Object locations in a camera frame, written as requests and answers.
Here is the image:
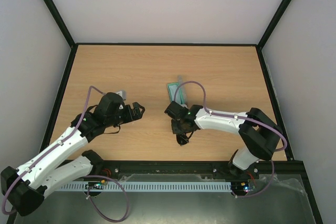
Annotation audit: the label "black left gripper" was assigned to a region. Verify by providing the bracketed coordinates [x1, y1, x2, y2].
[106, 102, 145, 127]

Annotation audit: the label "black sunglasses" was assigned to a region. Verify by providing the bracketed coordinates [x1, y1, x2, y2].
[176, 132, 194, 146]

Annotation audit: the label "grey glasses case green lining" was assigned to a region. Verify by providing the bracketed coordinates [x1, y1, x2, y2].
[166, 75, 187, 107]

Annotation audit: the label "light blue cleaning cloth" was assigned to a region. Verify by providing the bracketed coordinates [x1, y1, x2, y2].
[167, 82, 184, 104]

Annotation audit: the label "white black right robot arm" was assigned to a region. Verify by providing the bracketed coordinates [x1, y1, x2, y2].
[164, 101, 282, 178]

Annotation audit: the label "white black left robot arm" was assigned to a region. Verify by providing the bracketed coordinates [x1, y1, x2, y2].
[1, 90, 145, 216]

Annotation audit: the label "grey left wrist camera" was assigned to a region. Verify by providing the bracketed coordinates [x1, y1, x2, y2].
[116, 90, 127, 101]

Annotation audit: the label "black front mounting rail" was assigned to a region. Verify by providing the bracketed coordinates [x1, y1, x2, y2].
[26, 158, 307, 183]

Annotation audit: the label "light blue slotted cable duct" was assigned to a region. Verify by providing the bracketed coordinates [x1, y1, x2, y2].
[58, 181, 232, 193]

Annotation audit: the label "black enclosure frame post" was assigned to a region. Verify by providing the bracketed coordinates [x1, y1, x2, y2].
[43, 0, 76, 48]

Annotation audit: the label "black right frame post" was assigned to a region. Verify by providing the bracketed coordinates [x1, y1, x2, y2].
[257, 0, 292, 50]

